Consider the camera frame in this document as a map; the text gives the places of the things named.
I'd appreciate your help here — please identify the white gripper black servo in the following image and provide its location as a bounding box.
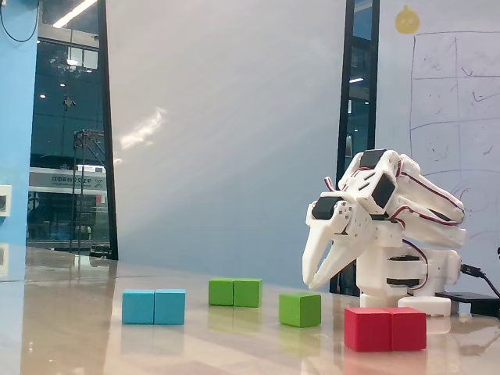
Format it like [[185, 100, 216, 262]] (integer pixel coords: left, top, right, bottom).
[[302, 190, 373, 291]]

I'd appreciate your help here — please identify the small green cube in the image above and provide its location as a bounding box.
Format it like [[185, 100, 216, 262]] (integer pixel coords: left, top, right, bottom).
[[278, 292, 322, 328]]

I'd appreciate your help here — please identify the red double block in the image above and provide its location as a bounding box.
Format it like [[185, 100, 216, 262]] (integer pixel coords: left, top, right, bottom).
[[344, 306, 427, 352]]

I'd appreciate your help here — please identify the green double block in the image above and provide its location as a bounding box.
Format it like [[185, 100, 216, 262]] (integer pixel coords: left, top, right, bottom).
[[208, 277, 263, 309]]

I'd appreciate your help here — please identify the blue double block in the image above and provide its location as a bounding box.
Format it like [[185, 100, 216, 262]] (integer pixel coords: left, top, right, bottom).
[[122, 288, 187, 326]]

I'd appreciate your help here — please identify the black power adapter box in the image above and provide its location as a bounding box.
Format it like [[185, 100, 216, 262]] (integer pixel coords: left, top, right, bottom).
[[434, 291, 500, 318]]

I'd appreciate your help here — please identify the white board with pen sketches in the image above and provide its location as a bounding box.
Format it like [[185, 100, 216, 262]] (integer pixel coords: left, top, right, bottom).
[[377, 0, 500, 274]]

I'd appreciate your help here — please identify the yellow round sticker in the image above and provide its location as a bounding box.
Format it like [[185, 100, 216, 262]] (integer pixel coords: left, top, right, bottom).
[[395, 4, 421, 34]]

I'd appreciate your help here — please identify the metal scaffold tower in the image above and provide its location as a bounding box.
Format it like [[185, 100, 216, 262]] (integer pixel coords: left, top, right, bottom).
[[72, 128, 106, 255]]

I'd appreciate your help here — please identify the white storefront sign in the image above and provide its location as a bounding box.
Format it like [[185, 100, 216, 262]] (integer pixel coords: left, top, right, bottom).
[[29, 166, 109, 193]]

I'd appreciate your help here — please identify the ceiling light strip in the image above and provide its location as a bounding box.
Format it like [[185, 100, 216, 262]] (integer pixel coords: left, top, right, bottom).
[[52, 0, 98, 29]]

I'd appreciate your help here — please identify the black power cable with plug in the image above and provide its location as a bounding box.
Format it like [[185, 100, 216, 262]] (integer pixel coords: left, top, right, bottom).
[[460, 264, 500, 298]]

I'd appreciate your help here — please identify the black window frame post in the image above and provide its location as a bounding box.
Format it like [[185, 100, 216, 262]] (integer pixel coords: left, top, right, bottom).
[[330, 0, 357, 294], [96, 0, 120, 261]]

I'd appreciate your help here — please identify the white wall socket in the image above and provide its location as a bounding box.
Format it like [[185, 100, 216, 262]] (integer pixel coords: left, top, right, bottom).
[[0, 184, 13, 217]]

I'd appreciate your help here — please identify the thin black hanging cable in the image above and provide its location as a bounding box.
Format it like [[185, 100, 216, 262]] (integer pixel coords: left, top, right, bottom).
[[0, 0, 42, 42]]

